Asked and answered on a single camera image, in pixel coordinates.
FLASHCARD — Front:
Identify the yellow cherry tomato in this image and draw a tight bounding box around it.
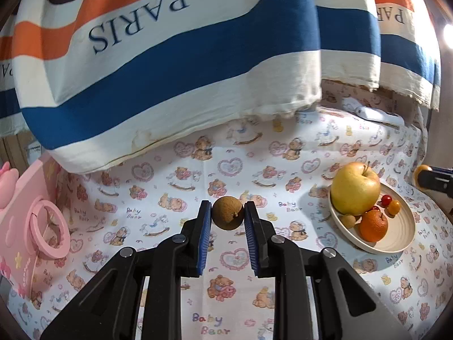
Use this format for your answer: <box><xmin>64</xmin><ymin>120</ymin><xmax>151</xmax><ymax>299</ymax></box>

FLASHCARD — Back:
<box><xmin>386</xmin><ymin>199</ymin><xmax>401</xmax><ymax>216</ymax></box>

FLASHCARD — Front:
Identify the brown longan fruit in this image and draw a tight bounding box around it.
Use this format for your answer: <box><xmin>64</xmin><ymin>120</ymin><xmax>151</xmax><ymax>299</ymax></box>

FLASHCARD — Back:
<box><xmin>211</xmin><ymin>196</ymin><xmax>245</xmax><ymax>230</ymax></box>

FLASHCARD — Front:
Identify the cream round plate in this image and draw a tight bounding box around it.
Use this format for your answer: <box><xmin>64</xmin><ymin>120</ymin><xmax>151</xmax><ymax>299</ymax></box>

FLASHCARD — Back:
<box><xmin>328</xmin><ymin>183</ymin><xmax>416</xmax><ymax>254</ymax></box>

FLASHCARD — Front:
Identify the large yellow apple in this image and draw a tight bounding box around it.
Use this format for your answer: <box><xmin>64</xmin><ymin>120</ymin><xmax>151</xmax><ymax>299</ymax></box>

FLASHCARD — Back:
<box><xmin>330</xmin><ymin>162</ymin><xmax>381</xmax><ymax>216</ymax></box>

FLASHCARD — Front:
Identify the white plastic device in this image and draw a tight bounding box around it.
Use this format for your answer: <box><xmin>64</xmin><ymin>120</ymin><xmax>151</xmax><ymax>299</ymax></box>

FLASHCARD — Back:
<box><xmin>355</xmin><ymin>106</ymin><xmax>405</xmax><ymax>127</ymax></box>

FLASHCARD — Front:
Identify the baby bear printed sheet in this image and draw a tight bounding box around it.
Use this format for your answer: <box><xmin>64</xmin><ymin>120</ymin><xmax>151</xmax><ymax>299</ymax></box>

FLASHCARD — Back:
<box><xmin>4</xmin><ymin>84</ymin><xmax>452</xmax><ymax>339</ymax></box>

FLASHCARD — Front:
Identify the striped Paris cloth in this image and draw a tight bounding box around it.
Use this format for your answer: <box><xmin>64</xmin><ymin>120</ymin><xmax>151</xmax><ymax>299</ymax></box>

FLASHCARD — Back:
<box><xmin>1</xmin><ymin>0</ymin><xmax>441</xmax><ymax>173</ymax></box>

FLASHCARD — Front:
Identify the pink toy camera box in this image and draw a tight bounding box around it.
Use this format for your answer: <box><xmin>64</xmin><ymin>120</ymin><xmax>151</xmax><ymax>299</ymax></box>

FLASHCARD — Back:
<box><xmin>1</xmin><ymin>154</ymin><xmax>70</xmax><ymax>298</ymax></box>

